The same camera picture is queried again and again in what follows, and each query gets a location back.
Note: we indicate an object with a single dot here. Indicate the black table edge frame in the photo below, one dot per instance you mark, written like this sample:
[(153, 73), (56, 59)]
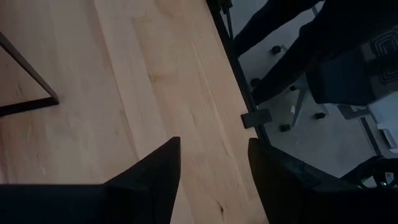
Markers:
[(240, 73)]

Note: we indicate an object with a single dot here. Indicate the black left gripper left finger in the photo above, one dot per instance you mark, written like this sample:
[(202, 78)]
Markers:
[(124, 199)]

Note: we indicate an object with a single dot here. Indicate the black office chair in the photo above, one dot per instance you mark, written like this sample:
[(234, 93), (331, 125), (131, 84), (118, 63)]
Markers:
[(342, 84), (326, 31)]

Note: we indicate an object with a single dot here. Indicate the black table edge bracket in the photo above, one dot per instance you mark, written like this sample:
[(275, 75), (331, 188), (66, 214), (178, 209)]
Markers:
[(256, 118)]

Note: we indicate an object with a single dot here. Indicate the wooden shelf with black frame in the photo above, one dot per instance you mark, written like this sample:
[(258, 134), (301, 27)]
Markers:
[(31, 71)]

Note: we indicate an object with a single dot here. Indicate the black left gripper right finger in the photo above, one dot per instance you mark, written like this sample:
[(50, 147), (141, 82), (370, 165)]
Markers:
[(304, 199)]

